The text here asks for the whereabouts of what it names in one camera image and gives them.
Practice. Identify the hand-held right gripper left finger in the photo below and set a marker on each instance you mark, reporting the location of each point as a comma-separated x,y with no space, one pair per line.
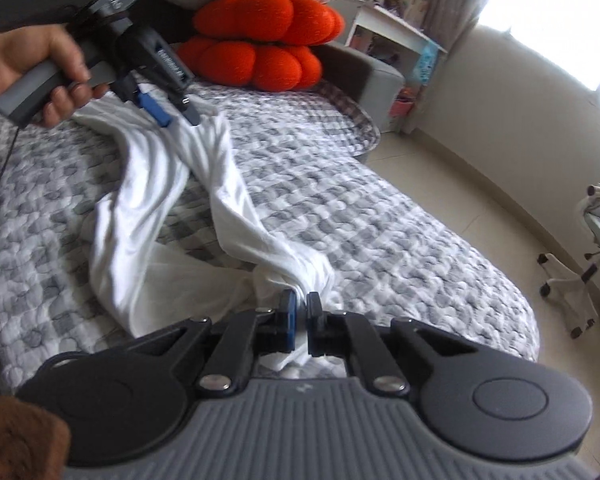
290,320

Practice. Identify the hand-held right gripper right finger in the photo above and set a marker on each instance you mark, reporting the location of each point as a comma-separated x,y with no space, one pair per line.
314,320

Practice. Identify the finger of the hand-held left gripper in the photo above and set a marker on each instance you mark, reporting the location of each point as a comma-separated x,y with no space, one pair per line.
190,110
155,110

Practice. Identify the white garment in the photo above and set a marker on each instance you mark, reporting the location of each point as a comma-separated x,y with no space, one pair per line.
145,170

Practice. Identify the person's left hand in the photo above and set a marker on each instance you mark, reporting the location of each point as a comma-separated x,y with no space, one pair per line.
25,55

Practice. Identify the orange flower cushion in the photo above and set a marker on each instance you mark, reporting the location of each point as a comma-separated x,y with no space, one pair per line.
260,60

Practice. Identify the grey checked quilt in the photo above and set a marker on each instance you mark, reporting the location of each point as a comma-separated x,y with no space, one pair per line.
330,185

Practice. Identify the red basket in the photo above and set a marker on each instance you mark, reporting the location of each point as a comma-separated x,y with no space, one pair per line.
404,110

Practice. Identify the white desk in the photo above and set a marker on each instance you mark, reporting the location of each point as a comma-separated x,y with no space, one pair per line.
405,35

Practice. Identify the blue printed bag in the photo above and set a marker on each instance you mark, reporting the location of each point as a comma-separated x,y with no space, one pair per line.
427,62

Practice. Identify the white office chair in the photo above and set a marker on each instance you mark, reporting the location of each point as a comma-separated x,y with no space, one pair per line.
570,280

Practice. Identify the brown fuzzy block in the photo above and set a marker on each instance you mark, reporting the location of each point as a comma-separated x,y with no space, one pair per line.
20,440

